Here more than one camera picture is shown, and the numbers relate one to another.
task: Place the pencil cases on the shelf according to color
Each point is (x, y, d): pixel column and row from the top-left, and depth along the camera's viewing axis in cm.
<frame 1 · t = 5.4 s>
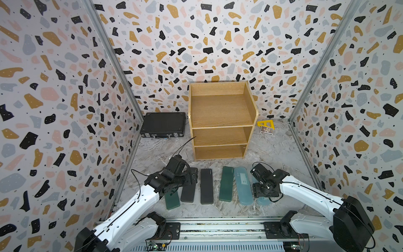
left hand: (192, 177, 79), fingers open
right hand: (260, 192, 84), fingers open
wooden three-tier shelf: (221, 115, 81), point 33 cm above the table
yellow triangle ruler: (268, 123, 123), on the table
small photo card: (266, 130, 115), point 3 cm above the table
dark green left pencil case: (172, 201, 83), point 2 cm above the table
black left pencil case: (188, 193, 86), on the table
black right pencil case: (207, 187, 89), on the table
dark green right pencil case: (226, 181, 91), point 2 cm above the table
light blue left pencil case: (243, 185, 90), on the table
light blue right pencil case: (262, 201, 82), point 3 cm above the table

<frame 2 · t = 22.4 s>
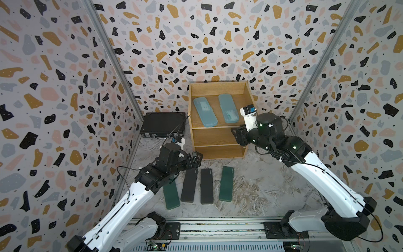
left hand: (197, 155, 72), fingers open
right hand: (236, 129, 66), fingers open
light blue left pencil case: (205, 112, 82), point 34 cm above the table
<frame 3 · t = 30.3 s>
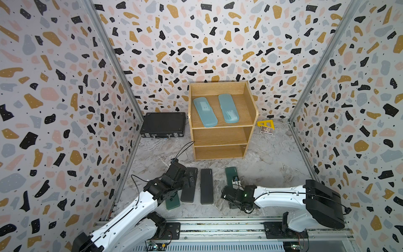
left hand: (189, 178, 80), fingers open
right hand: (234, 202, 83), fingers open
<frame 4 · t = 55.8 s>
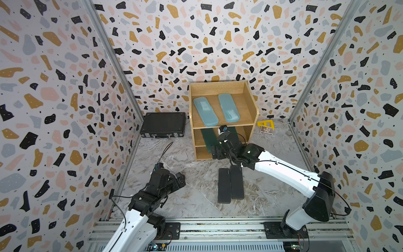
left hand: (180, 179, 78), fingers open
right hand: (218, 147, 78), fingers open
dark green left pencil case: (207, 142, 84), point 22 cm above the table
black left pencil case: (224, 186, 93), on the table
black right pencil case: (237, 187, 90), on the table
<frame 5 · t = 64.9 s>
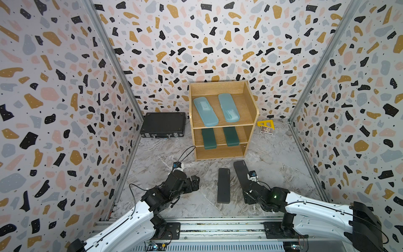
left hand: (195, 180, 78), fingers open
right hand: (247, 192, 82), fingers open
black right pencil case: (241, 171, 93), point 4 cm above the table
dark green right pencil case: (231, 136, 89), point 20 cm above the table
